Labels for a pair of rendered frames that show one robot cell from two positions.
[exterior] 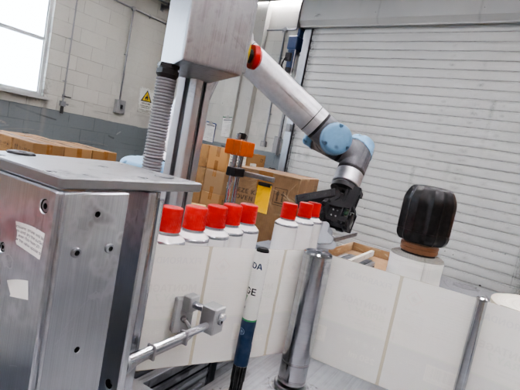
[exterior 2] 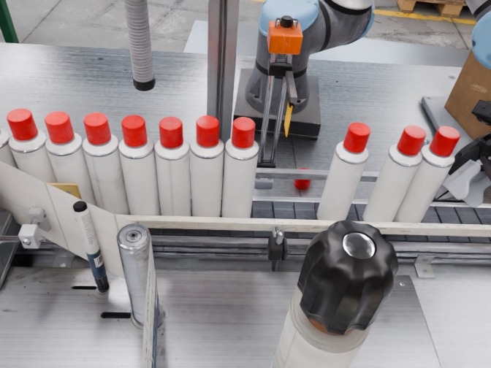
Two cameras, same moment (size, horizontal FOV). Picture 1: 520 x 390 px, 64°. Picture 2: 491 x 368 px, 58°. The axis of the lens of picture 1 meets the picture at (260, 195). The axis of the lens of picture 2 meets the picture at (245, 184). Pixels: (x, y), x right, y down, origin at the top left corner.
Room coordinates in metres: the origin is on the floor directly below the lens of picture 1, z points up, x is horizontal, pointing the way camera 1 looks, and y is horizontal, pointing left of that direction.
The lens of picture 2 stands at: (0.45, -0.41, 1.48)
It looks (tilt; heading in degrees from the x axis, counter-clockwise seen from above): 45 degrees down; 55
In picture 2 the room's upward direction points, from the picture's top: 6 degrees clockwise
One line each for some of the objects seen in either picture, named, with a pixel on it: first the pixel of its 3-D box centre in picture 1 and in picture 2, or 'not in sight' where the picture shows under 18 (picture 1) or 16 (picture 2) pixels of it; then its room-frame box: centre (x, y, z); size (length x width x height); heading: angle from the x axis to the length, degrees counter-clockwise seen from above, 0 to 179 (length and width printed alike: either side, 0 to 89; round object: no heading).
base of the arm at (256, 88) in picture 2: not in sight; (279, 78); (1.01, 0.29, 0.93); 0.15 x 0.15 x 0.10
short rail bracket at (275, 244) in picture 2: not in sight; (276, 254); (0.75, -0.09, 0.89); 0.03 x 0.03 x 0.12; 61
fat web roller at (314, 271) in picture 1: (304, 319); (140, 280); (0.53, -0.09, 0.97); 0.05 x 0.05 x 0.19
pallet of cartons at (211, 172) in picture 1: (222, 194); not in sight; (5.07, 0.46, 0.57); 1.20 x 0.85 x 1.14; 147
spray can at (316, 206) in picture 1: (306, 243); (424, 180); (1.00, -0.14, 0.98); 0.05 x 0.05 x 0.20
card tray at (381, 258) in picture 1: (371, 258); not in sight; (1.61, -0.48, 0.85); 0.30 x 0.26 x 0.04; 151
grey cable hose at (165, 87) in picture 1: (157, 131); (137, 22); (0.65, 0.18, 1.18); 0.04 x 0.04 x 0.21
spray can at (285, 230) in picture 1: (281, 248); (343, 177); (0.89, -0.07, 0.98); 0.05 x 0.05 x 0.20
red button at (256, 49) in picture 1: (251, 56); not in sight; (0.67, 0.06, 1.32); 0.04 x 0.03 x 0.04; 26
